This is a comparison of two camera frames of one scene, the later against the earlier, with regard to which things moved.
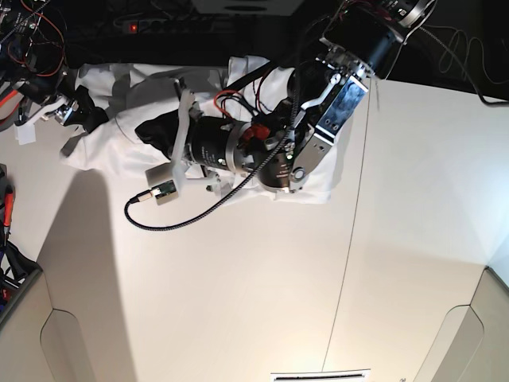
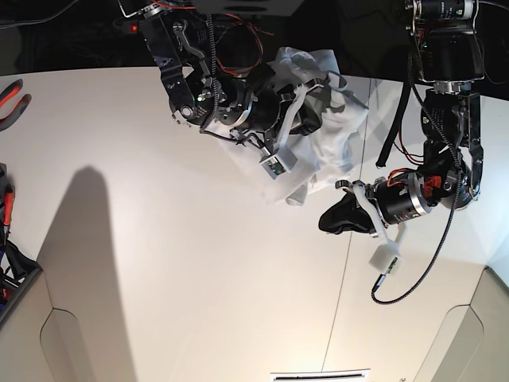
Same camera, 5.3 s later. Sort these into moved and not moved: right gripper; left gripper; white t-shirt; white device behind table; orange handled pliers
Moved: white t-shirt; left gripper; right gripper
Not moved: orange handled pliers; white device behind table
